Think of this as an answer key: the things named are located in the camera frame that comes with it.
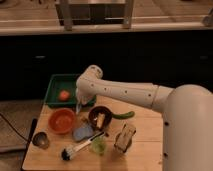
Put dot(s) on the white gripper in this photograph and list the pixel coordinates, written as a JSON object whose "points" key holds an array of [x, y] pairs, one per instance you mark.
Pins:
{"points": [[82, 98]]}

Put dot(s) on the light blue towel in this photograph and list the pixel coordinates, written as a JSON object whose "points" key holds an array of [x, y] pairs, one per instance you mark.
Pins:
{"points": [[78, 108]]}

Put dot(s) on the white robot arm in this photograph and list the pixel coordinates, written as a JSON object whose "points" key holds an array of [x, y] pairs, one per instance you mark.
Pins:
{"points": [[187, 113]]}

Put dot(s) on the dark brown bowl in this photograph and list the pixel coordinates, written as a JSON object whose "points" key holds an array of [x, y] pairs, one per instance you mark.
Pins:
{"points": [[93, 114]]}

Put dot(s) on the yellow food piece in bowl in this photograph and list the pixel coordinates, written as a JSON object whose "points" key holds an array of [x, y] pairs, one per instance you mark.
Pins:
{"points": [[100, 120]]}

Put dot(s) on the red orange bowl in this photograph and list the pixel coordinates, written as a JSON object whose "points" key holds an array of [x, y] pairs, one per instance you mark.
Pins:
{"points": [[62, 121]]}

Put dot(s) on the red tomato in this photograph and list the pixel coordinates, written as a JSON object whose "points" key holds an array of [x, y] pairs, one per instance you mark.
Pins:
{"points": [[64, 95]]}

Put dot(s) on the green plastic tray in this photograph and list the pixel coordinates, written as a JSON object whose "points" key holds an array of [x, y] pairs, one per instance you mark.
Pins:
{"points": [[58, 83]]}

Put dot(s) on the blue sponge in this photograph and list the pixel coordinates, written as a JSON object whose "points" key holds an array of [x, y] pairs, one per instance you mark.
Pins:
{"points": [[83, 132]]}

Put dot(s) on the green chili pepper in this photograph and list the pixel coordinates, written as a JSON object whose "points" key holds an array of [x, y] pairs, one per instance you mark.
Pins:
{"points": [[123, 115]]}

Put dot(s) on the green plastic cup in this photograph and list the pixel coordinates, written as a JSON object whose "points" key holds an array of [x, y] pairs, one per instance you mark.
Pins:
{"points": [[98, 145]]}

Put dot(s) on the black white dish brush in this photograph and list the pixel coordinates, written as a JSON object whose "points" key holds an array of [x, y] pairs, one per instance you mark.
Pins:
{"points": [[69, 152]]}

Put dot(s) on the white stool frame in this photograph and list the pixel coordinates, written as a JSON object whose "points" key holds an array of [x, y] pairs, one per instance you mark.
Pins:
{"points": [[94, 12]]}

